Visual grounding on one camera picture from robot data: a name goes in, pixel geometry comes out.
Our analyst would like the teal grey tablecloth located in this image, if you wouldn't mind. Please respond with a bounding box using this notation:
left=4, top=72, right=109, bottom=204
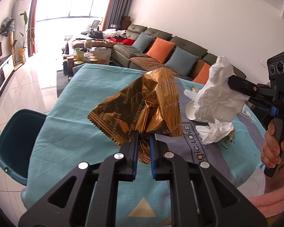
left=21, top=64, right=265, bottom=226

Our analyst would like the orange cushion near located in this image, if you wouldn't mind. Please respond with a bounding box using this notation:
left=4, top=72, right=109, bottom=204
left=193, top=63, right=211, bottom=85

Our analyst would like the pink sweater forearm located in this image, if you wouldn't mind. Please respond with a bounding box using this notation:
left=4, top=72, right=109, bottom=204
left=248, top=166, right=284, bottom=218

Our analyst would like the brown seat pad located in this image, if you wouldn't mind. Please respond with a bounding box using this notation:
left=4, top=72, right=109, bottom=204
left=129, top=57, right=164, bottom=72

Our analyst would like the large gold foil wrapper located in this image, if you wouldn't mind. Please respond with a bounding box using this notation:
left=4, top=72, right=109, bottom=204
left=87, top=68, right=183, bottom=164

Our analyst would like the green sectional sofa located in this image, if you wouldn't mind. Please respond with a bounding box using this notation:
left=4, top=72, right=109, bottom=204
left=111, top=23, right=247, bottom=86

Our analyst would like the orange cushion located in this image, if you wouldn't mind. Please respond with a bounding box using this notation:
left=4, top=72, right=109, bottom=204
left=146, top=38, right=175, bottom=64
left=193, top=63, right=211, bottom=85

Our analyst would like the orange grey curtain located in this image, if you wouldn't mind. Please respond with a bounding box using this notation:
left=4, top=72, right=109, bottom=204
left=101, top=0, right=132, bottom=31
left=27, top=0, right=38, bottom=56

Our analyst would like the tall green potted plant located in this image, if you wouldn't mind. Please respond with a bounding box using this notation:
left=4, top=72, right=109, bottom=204
left=14, top=10, right=29, bottom=64

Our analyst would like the right orange grey curtain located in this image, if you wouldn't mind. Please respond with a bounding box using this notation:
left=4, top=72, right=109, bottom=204
left=101, top=0, right=132, bottom=31

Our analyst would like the covered standing fan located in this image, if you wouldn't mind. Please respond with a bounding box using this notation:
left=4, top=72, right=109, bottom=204
left=0, top=17, right=16, bottom=66

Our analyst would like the left orange grey curtain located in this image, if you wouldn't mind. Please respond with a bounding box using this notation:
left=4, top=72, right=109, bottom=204
left=27, top=0, right=38, bottom=56

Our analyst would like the cluttered coffee table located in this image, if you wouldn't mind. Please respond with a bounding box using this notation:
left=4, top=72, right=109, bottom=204
left=56, top=47, right=115, bottom=97

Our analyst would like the white tissue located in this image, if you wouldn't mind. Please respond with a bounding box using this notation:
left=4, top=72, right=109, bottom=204
left=194, top=56, right=249, bottom=123
left=195, top=119, right=235, bottom=145

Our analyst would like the white yellow snack packet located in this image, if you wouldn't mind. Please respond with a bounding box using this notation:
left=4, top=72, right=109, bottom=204
left=191, top=86, right=200, bottom=93

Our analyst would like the person's right hand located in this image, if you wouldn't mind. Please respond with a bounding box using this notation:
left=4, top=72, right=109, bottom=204
left=261, top=120, right=284, bottom=168

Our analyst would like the white standing air conditioner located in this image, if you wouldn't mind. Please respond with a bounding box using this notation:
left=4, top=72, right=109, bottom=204
left=12, top=0, right=32, bottom=64

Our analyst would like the teal plastic trash bin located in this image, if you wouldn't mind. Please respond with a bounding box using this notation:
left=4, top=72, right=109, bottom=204
left=0, top=109, right=47, bottom=186

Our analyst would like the green clear plastic wrapper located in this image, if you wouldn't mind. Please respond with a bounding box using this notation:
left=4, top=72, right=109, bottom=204
left=219, top=130, right=235, bottom=149

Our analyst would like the orange cushion far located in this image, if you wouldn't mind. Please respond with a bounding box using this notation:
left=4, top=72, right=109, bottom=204
left=146, top=38, right=175, bottom=64

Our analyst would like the brown ottoman bench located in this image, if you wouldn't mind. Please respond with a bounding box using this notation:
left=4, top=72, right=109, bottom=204
left=71, top=38, right=118, bottom=49

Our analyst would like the blue cushion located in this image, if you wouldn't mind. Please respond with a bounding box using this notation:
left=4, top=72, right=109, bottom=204
left=132, top=32, right=155, bottom=53
left=165, top=47, right=198, bottom=77

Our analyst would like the blue cushion near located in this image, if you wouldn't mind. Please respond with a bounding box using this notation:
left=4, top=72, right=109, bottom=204
left=165, top=47, right=198, bottom=77

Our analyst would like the blue cushion far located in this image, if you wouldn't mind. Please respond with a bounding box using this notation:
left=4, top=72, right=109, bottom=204
left=132, top=32, right=155, bottom=53

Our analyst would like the white dotted paper cup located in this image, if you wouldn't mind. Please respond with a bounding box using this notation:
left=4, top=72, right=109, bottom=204
left=185, top=100, right=195, bottom=120

